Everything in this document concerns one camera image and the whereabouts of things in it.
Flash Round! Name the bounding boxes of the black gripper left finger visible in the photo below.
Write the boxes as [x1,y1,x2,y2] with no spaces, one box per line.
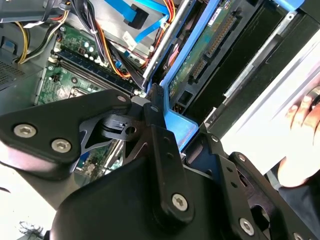
[0,83,196,230]

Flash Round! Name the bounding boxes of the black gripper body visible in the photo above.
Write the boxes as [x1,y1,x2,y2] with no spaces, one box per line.
[48,156,237,240]

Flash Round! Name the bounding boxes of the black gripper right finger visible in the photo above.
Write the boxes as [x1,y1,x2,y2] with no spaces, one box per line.
[198,124,320,240]

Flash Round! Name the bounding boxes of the person's hand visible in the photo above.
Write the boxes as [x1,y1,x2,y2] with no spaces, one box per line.
[278,95,320,188]

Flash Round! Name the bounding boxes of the hard disk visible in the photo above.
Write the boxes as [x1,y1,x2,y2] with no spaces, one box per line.
[159,0,306,176]

